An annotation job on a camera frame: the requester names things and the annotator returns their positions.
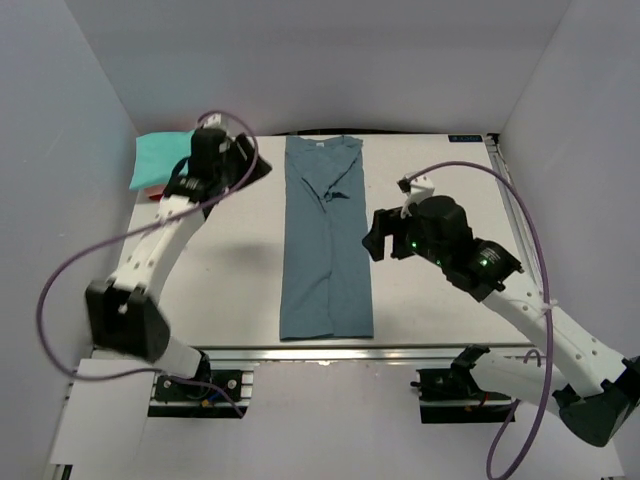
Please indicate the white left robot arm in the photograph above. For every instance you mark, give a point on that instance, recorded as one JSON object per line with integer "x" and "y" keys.
{"x": 123, "y": 310}

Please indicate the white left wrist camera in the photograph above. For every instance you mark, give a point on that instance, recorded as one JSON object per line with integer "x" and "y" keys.
{"x": 216, "y": 121}

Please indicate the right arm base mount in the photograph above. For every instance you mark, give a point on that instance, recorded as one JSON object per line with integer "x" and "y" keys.
{"x": 443, "y": 401}

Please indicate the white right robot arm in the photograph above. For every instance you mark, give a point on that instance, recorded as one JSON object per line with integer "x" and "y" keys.
{"x": 590, "y": 387}

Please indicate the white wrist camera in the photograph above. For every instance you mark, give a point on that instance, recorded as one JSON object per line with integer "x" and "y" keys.
{"x": 216, "y": 121}
{"x": 417, "y": 187}

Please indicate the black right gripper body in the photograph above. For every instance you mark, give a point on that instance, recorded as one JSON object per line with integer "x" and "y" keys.
{"x": 406, "y": 241}

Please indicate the red folded t shirt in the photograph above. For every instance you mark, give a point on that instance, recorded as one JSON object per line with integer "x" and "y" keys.
{"x": 153, "y": 193}

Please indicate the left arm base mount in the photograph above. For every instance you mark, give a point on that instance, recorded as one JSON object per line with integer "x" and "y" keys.
{"x": 171, "y": 399}

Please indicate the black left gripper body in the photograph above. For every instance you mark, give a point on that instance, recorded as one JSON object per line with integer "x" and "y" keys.
{"x": 237, "y": 163}

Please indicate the blue t shirt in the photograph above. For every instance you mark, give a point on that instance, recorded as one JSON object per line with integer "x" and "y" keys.
{"x": 326, "y": 284}

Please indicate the blue label sticker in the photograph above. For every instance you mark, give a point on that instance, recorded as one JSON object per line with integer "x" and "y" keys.
{"x": 465, "y": 138}

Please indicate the aluminium table frame rail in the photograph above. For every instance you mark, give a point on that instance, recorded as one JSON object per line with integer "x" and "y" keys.
{"x": 520, "y": 210}

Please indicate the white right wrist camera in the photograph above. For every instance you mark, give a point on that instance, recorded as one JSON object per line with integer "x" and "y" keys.
{"x": 417, "y": 187}

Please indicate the teal folded t shirt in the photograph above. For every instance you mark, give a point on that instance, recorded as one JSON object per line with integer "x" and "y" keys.
{"x": 156, "y": 155}

